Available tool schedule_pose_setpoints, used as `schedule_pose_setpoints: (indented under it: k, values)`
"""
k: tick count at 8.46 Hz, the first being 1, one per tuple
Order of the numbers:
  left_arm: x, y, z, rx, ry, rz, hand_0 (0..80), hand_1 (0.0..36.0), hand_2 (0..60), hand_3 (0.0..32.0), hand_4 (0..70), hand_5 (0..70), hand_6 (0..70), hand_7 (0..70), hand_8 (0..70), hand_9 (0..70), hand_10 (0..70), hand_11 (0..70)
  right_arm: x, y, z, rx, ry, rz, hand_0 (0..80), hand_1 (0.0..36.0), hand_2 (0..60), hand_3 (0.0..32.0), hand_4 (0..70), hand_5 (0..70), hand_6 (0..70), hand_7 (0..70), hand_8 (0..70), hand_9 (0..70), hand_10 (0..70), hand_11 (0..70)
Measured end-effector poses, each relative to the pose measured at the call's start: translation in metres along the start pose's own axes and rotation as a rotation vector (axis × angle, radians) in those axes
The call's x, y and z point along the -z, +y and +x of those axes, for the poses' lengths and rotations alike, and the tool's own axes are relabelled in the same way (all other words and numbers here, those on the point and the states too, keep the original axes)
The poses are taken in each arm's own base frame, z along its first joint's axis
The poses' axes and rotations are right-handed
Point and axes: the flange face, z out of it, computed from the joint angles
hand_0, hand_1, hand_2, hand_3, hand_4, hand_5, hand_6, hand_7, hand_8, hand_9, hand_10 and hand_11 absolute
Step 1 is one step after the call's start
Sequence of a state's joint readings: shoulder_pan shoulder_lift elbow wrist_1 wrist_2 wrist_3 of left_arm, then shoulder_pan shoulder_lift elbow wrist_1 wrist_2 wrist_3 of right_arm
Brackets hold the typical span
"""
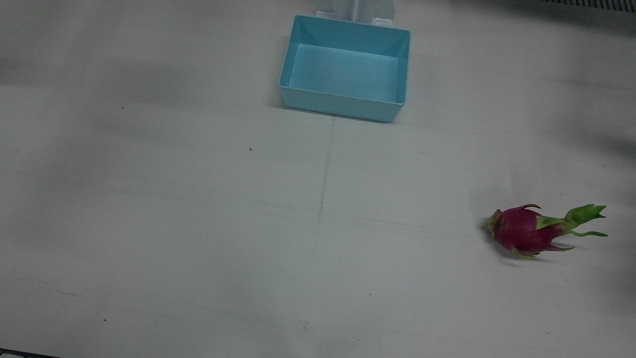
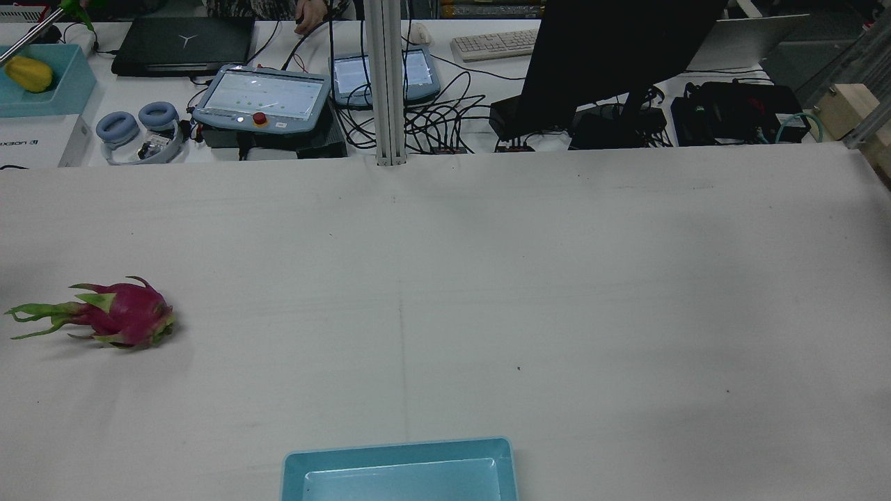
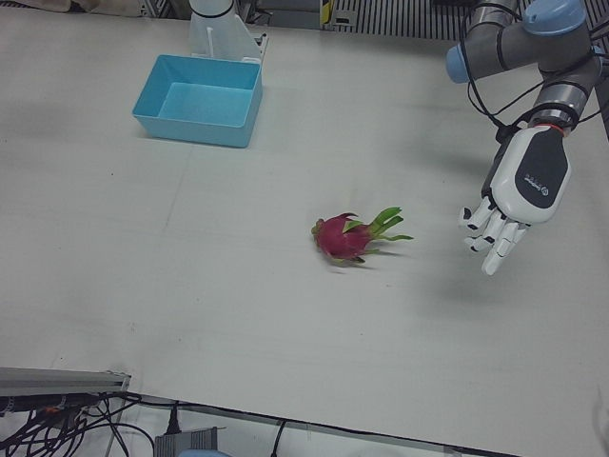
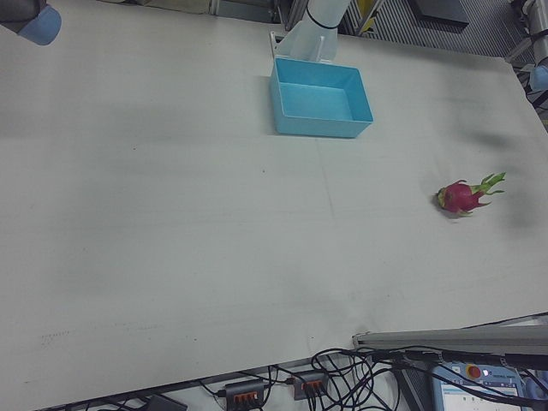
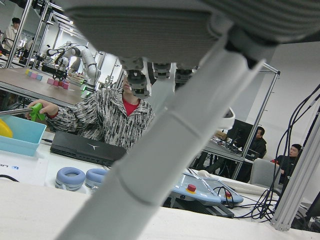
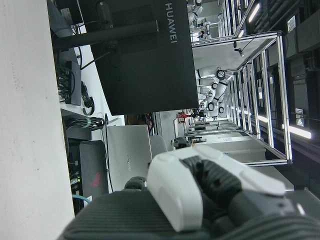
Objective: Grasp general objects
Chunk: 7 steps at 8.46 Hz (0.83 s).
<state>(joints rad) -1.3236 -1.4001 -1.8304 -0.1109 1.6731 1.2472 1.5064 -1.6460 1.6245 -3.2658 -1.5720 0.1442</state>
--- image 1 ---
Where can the light blue plastic bin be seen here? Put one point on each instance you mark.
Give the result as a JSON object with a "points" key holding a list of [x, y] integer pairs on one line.
{"points": [[348, 74]]}

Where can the white stand base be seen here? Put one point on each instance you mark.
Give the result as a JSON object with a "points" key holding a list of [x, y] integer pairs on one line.
{"points": [[355, 10]]}

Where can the dark striped ribbed panel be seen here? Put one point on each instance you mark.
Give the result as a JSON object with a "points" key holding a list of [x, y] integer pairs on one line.
{"points": [[591, 4]]}

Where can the red dragon fruit green leaves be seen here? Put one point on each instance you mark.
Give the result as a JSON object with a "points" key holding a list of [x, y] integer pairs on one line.
{"points": [[521, 231]]}

